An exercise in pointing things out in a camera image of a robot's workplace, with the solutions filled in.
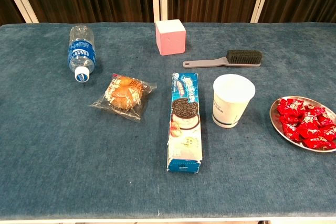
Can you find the white paper cup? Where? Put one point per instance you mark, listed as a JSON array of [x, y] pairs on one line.
[[228, 113]]

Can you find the round metal plate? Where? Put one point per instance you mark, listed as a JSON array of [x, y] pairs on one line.
[[273, 115]]

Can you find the blue sandwich cookie box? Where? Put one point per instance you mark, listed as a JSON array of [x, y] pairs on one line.
[[185, 119]]

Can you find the bread in clear wrapper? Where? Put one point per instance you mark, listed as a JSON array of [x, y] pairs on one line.
[[123, 93]]

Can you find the pink foam cube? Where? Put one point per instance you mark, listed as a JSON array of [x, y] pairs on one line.
[[170, 40]]

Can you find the grey brush black bristles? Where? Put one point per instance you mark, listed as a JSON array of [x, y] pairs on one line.
[[244, 57]]

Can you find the clear water bottle blue label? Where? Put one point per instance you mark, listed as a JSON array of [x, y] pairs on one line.
[[82, 53]]

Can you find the blue velvet table cover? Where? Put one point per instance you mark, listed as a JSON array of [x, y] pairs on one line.
[[78, 155]]

